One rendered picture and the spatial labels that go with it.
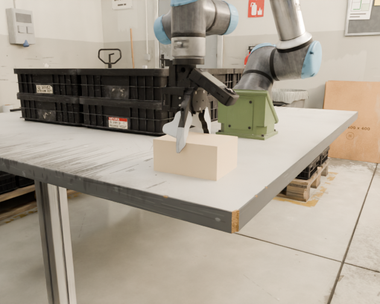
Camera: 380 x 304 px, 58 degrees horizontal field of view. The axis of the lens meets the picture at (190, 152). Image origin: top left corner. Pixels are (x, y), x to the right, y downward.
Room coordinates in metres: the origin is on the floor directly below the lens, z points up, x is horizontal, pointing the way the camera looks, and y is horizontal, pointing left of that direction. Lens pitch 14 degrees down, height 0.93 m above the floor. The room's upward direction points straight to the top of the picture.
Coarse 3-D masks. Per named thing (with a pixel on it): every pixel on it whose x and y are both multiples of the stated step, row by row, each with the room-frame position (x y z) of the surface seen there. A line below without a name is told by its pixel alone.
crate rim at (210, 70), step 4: (204, 68) 1.42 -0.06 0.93; (208, 68) 1.43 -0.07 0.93; (212, 68) 1.46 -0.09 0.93; (216, 68) 1.49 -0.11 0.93; (220, 68) 1.53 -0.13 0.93; (224, 68) 1.57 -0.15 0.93; (228, 68) 1.60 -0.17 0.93; (232, 68) 1.64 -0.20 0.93; (212, 72) 1.46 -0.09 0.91; (216, 72) 1.49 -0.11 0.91; (220, 72) 1.53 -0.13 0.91; (224, 72) 1.56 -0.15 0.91; (228, 72) 1.60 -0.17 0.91; (232, 72) 1.64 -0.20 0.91
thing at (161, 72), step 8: (80, 72) 1.33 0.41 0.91; (88, 72) 1.31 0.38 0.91; (96, 72) 1.29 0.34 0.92; (104, 72) 1.27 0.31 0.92; (112, 72) 1.25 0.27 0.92; (120, 72) 1.23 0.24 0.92; (128, 72) 1.21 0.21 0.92; (136, 72) 1.19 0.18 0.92; (144, 72) 1.18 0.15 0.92; (152, 72) 1.16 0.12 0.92; (160, 72) 1.15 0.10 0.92; (168, 72) 1.18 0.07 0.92
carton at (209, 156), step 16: (160, 144) 0.76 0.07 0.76; (192, 144) 0.72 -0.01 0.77; (208, 144) 0.71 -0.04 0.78; (224, 144) 0.73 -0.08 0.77; (160, 160) 0.76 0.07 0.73; (176, 160) 0.74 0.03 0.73; (192, 160) 0.72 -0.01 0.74; (208, 160) 0.70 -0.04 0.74; (224, 160) 0.73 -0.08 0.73; (192, 176) 0.72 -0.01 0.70; (208, 176) 0.70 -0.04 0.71
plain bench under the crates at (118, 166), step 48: (0, 144) 1.05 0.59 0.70; (48, 144) 1.05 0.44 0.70; (96, 144) 1.05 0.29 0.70; (144, 144) 1.05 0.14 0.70; (240, 144) 1.05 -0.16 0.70; (288, 144) 1.05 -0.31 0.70; (48, 192) 0.87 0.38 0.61; (96, 192) 0.70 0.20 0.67; (144, 192) 0.63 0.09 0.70; (192, 192) 0.62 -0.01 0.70; (240, 192) 0.62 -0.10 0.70; (48, 240) 0.88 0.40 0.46; (48, 288) 0.90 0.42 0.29
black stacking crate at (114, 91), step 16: (96, 80) 1.31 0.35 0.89; (112, 80) 1.27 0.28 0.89; (128, 80) 1.22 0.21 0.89; (144, 80) 1.18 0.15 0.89; (160, 80) 1.16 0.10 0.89; (80, 96) 1.35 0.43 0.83; (96, 96) 1.31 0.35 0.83; (112, 96) 1.26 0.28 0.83; (128, 96) 1.22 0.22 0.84; (144, 96) 1.19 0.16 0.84; (160, 96) 1.16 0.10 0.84
